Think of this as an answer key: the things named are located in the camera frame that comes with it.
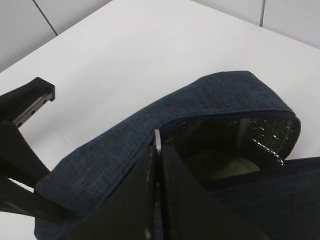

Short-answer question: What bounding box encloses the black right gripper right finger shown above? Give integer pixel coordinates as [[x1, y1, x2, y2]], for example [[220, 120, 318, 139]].
[[161, 146, 269, 240]]

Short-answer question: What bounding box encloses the dark blue lunch bag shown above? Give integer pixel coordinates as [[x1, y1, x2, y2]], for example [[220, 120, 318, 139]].
[[34, 71, 320, 240]]

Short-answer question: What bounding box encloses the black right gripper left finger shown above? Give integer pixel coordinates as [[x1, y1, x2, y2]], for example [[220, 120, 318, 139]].
[[62, 146, 157, 240]]

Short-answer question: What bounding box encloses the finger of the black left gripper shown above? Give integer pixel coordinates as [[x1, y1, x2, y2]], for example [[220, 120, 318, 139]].
[[0, 120, 66, 224]]

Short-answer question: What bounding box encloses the green lid glass container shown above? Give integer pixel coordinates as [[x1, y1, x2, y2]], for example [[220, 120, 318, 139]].
[[185, 156, 261, 182]]

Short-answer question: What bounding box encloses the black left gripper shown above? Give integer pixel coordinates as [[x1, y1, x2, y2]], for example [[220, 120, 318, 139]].
[[0, 77, 56, 127]]

